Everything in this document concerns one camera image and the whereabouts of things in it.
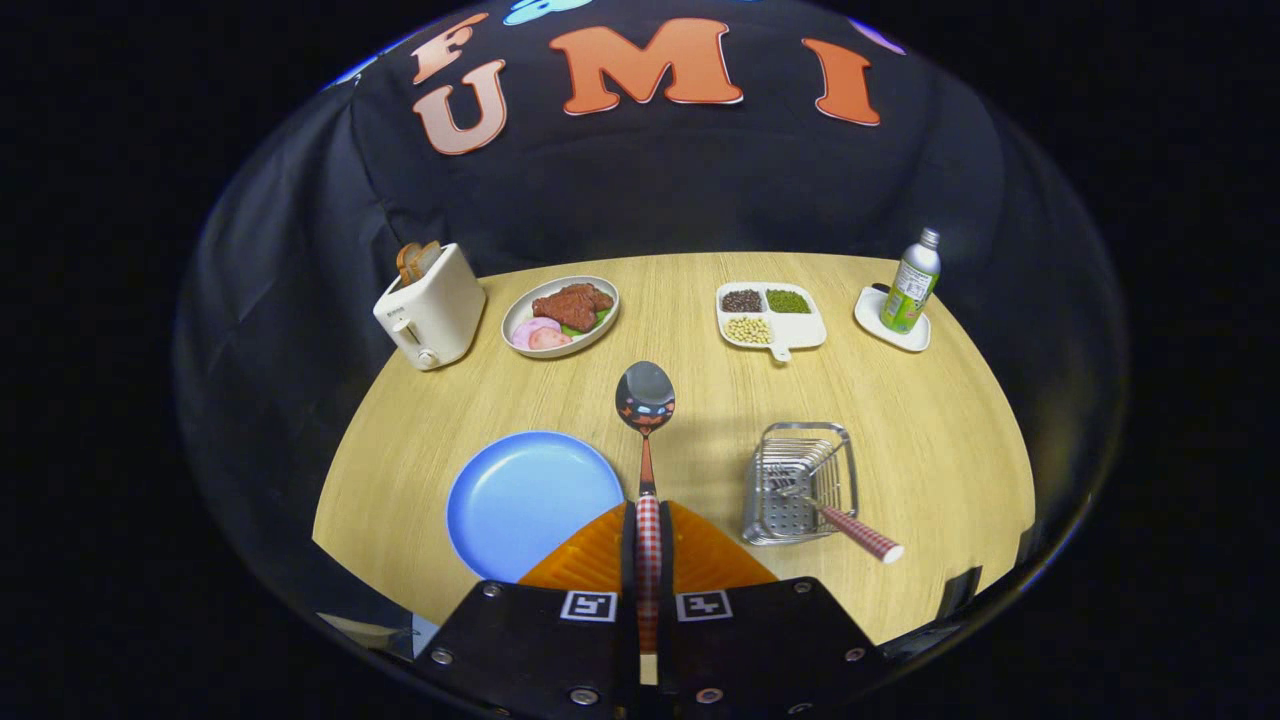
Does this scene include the brown meat pieces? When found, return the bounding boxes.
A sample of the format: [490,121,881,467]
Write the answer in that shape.
[532,283,615,333]

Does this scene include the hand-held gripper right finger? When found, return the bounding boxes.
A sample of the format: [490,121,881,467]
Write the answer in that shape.
[657,500,886,716]

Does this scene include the spoon with red checked handle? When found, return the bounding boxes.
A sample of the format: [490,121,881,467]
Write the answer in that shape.
[615,361,677,656]

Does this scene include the black table bracket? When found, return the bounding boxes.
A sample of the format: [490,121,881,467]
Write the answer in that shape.
[940,567,983,621]

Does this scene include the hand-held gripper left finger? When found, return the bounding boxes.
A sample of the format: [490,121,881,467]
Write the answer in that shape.
[412,500,642,716]

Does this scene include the metal wire basket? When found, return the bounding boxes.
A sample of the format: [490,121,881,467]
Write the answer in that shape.
[741,421,860,547]

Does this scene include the white toaster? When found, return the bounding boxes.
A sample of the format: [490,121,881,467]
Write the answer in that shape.
[373,243,488,372]

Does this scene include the white square coaster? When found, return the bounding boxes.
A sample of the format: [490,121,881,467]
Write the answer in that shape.
[854,284,932,353]

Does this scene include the blue round plate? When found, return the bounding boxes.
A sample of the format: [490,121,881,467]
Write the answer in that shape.
[446,431,626,584]

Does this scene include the white divided dish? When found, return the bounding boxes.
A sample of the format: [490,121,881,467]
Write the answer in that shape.
[716,282,828,362]

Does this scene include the black backdrop cloth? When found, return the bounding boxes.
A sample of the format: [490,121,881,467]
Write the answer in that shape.
[172,0,1131,641]

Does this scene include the fork with red checked handle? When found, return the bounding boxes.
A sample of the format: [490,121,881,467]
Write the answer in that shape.
[775,478,905,564]

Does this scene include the silver bottle with green label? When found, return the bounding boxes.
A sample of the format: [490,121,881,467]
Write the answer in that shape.
[880,227,942,335]

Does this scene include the grey oval plate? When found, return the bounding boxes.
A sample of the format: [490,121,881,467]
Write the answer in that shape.
[501,276,621,359]

